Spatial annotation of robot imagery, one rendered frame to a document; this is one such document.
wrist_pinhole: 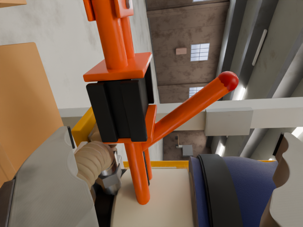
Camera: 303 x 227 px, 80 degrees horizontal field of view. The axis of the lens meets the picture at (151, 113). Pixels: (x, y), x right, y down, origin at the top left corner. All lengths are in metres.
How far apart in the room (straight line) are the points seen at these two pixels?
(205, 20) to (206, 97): 10.66
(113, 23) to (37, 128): 0.37
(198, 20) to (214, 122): 9.66
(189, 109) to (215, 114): 1.08
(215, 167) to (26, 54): 0.45
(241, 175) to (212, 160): 0.05
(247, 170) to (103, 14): 0.29
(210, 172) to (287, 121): 1.29
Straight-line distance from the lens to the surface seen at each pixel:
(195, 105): 0.22
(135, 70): 0.17
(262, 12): 6.34
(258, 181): 0.32
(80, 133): 0.35
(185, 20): 10.70
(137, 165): 0.25
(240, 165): 0.34
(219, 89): 0.21
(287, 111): 1.52
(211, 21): 10.95
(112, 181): 0.31
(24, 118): 0.47
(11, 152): 0.45
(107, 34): 0.18
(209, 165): 0.32
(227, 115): 1.32
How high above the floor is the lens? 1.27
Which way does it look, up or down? 8 degrees down
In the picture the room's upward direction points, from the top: 88 degrees clockwise
